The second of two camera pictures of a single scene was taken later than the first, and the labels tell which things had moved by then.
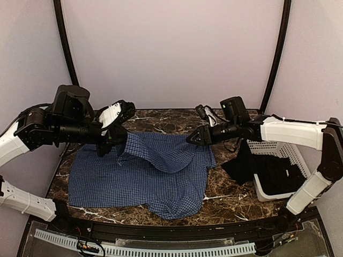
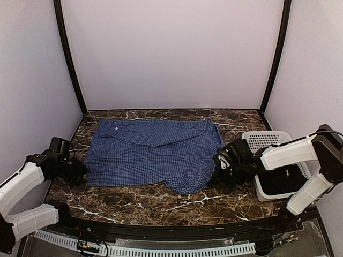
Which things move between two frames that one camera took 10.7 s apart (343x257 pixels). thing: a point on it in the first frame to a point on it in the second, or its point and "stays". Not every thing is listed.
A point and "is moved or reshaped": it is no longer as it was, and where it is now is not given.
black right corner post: (286, 17) stays
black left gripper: (115, 135) to (82, 169)
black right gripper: (202, 131) to (220, 178)
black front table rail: (178, 232) stays
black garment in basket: (274, 174) stays
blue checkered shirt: (162, 172) is moved or reshaped
